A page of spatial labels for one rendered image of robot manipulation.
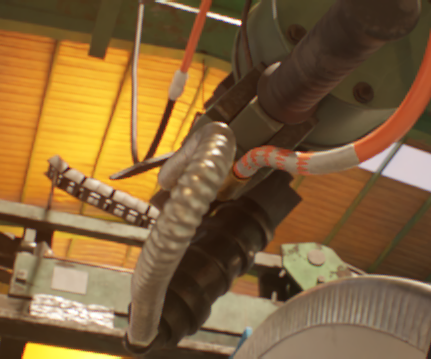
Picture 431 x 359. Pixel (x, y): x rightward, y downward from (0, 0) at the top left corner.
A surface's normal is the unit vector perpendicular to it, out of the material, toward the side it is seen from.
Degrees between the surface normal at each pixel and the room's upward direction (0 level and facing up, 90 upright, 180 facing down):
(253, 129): 137
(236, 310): 90
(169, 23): 180
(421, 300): 89
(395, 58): 115
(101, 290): 90
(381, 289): 89
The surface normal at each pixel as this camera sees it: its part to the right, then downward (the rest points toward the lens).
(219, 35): 0.00, 0.75
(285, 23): 0.28, -0.25
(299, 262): 0.15, -0.65
